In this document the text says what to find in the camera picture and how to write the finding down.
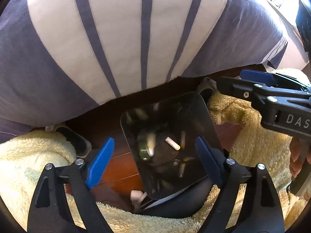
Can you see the pink plastic object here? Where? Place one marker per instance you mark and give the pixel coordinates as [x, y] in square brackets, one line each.
[137, 196]

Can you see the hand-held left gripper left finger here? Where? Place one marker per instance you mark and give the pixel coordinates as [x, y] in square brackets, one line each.
[99, 161]

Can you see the grey slipper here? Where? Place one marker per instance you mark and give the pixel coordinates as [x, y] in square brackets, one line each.
[206, 85]
[74, 139]

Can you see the black square trash bin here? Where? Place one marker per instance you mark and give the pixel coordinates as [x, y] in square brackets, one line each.
[194, 116]

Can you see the green crumpled wrapper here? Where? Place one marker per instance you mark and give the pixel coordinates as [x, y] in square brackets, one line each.
[143, 150]

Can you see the person's right hand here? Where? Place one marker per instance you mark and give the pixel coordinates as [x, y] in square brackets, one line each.
[294, 155]

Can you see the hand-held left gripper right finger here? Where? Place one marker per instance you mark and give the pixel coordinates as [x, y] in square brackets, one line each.
[209, 161]

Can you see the dark cloth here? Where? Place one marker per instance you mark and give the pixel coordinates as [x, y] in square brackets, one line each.
[303, 28]

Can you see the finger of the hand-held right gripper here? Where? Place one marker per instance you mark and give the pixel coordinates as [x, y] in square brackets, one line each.
[233, 85]
[257, 77]

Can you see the dark wooden headboard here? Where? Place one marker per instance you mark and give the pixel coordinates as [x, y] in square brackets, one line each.
[145, 98]

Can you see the blue white striped bed sheet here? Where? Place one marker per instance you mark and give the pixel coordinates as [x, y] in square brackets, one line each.
[121, 36]

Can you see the white cigarette butt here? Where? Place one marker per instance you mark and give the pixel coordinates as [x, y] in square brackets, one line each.
[173, 143]

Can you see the black plastic bag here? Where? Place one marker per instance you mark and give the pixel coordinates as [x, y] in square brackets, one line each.
[175, 207]

